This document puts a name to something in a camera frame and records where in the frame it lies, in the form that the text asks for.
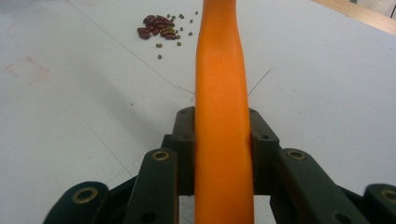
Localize white table cover sheet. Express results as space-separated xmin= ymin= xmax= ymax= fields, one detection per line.
xmin=0 ymin=0 xmax=396 ymax=224

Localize pile of red kidney beans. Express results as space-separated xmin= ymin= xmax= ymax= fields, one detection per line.
xmin=136 ymin=14 xmax=179 ymax=41

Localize green mung beans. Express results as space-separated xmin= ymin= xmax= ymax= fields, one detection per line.
xmin=155 ymin=10 xmax=200 ymax=61

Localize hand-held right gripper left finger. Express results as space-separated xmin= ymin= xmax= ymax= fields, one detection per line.
xmin=161 ymin=106 xmax=196 ymax=197

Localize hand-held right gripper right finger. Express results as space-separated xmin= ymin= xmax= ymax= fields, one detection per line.
xmin=248 ymin=107 xmax=282 ymax=196

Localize wooden table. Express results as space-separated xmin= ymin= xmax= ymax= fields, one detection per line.
xmin=311 ymin=0 xmax=396 ymax=35

